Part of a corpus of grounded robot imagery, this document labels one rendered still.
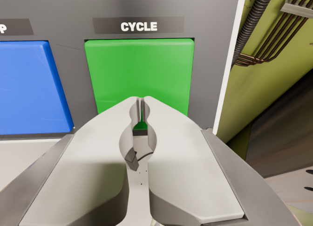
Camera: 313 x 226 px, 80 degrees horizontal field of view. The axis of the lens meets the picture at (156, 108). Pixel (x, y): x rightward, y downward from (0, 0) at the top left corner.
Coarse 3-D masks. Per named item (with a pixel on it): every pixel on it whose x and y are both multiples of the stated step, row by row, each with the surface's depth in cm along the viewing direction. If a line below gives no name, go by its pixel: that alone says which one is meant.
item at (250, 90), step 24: (240, 24) 38; (264, 24) 36; (288, 24) 35; (312, 24) 33; (264, 48) 41; (288, 48) 38; (312, 48) 37; (240, 72) 49; (264, 72) 46; (288, 72) 43; (240, 96) 56; (264, 96) 53; (240, 120) 67
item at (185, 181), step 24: (144, 120) 12; (168, 120) 9; (168, 144) 8; (192, 144) 8; (168, 168) 7; (192, 168) 7; (216, 168) 7; (168, 192) 6; (192, 192) 6; (216, 192) 6; (168, 216) 6; (192, 216) 5; (216, 216) 5; (240, 216) 5
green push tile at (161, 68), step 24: (96, 48) 12; (120, 48) 13; (144, 48) 13; (168, 48) 13; (192, 48) 13; (96, 72) 13; (120, 72) 13; (144, 72) 14; (168, 72) 14; (96, 96) 14; (120, 96) 14; (144, 96) 15; (168, 96) 15
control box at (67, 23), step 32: (0, 0) 11; (32, 0) 12; (64, 0) 12; (96, 0) 12; (128, 0) 12; (160, 0) 12; (192, 0) 12; (224, 0) 12; (0, 32) 12; (32, 32) 12; (64, 32) 13; (96, 32) 13; (128, 32) 13; (160, 32) 13; (192, 32) 13; (224, 32) 13; (64, 64) 14; (224, 64) 14; (192, 96) 16; (224, 96) 16
